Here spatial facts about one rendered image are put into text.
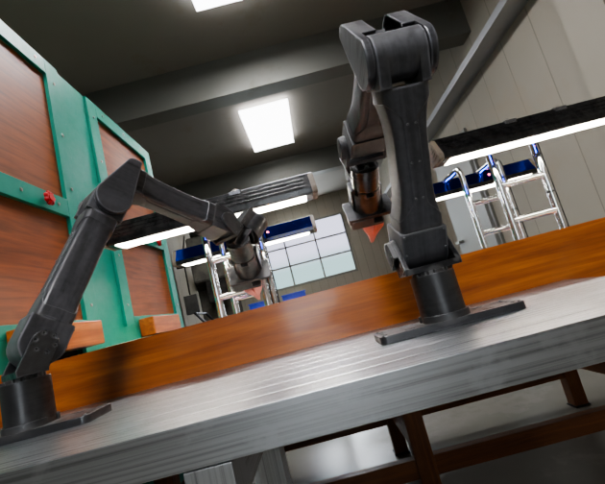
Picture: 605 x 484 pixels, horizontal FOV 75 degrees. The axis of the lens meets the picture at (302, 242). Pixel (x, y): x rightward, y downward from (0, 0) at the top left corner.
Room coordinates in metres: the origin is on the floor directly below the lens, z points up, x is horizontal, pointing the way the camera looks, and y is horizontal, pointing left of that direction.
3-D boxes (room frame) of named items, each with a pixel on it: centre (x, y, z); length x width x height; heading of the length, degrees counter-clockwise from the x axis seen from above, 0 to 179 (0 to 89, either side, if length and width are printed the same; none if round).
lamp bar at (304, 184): (1.10, 0.23, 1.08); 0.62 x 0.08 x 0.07; 90
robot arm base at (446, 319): (0.57, -0.17, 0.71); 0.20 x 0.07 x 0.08; 90
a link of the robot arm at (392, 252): (0.58, -0.16, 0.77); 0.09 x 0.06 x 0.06; 93
